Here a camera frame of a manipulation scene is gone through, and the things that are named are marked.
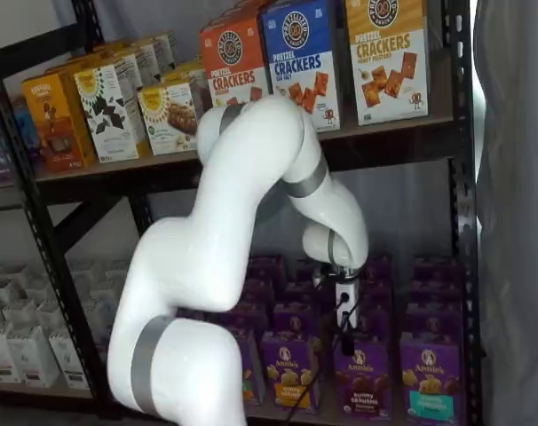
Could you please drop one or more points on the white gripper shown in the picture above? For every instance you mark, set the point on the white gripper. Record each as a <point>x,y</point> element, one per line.
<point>351,290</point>

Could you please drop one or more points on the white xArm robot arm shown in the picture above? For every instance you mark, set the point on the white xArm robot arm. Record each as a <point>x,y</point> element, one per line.
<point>184,266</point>

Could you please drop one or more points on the purple Annie's box brown patch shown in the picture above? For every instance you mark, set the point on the purple Annie's box brown patch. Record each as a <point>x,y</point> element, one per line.
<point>380,268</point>
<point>377,324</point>
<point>377,293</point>
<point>364,381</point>

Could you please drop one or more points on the purple Annie's box yellow label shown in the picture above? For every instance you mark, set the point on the purple Annie's box yellow label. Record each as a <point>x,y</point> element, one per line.
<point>298,293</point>
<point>304,270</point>
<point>291,368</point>
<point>295,317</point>

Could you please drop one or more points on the wooden shelf board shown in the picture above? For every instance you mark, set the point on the wooden shelf board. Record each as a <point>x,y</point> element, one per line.
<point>384,131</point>
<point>295,410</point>

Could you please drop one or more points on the purple Annie's box teal label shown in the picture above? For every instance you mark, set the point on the purple Annie's box teal label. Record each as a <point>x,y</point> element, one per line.
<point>431,377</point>
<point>433,317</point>
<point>435,292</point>

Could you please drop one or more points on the purple Annie's box orange label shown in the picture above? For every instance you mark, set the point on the purple Annie's box orange label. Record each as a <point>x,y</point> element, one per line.
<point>260,290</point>
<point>252,368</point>
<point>266,266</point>
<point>253,317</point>

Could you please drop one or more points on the small white box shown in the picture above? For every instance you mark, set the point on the small white box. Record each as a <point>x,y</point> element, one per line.
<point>69,361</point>
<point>22,313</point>
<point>0,359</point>
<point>34,357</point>
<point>31,288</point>
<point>51,315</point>

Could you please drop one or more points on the yellow honey mustard crackers box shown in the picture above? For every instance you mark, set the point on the yellow honey mustard crackers box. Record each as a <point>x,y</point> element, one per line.
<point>386,62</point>

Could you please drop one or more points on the Simple Mills almond bar box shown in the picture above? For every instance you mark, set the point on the Simple Mills almond bar box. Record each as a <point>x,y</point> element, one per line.
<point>167,120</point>
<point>184,73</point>

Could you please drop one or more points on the blue sea salt crackers box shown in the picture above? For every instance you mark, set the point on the blue sea salt crackers box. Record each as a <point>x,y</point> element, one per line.
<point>300,57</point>

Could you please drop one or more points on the orange cheddar pretzel crackers box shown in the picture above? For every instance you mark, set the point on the orange cheddar pretzel crackers box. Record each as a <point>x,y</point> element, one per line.
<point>247,11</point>
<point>233,66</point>

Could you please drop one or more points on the white Sweet Thins box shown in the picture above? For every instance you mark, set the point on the white Sweet Thins box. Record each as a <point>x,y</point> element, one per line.
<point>105,115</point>
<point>138,66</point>

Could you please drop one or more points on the orange snack box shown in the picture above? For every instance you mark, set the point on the orange snack box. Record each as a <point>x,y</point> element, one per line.
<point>51,124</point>
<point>87,55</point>

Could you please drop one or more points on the white fabric side curtain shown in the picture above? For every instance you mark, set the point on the white fabric side curtain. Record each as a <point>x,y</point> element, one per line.
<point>517,222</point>

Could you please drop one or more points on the black metal shelf frame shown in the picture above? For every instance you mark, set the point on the black metal shelf frame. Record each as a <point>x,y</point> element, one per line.
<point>462,177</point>

